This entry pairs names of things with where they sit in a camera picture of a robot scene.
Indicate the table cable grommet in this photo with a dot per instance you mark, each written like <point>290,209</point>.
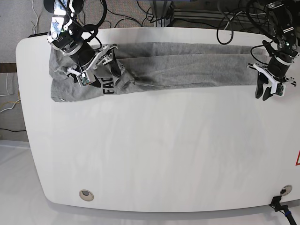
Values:
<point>286,190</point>
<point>86,195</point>

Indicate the black clamp with cable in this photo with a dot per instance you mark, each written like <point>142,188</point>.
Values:
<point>278,207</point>

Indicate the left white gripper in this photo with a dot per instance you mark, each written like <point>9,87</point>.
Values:
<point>267,84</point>

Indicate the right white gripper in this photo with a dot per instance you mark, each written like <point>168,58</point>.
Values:
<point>87,75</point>

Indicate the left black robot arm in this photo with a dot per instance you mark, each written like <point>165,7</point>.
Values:
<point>283,47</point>

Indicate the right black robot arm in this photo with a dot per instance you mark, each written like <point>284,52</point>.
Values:
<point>72,39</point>

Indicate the left table cable grommet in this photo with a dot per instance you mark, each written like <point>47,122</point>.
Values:
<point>86,195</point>

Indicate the right table cable grommet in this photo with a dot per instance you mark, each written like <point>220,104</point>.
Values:
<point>286,190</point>

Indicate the dark round chair base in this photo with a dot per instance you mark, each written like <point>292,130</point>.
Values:
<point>49,5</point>

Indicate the grey t-shirt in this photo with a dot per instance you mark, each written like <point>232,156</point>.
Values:
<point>158,66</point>

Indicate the aluminium extrusion frame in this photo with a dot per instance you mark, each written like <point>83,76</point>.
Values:
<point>167,13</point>

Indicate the red warning triangle sticker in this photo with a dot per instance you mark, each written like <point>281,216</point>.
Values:
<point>298,159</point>

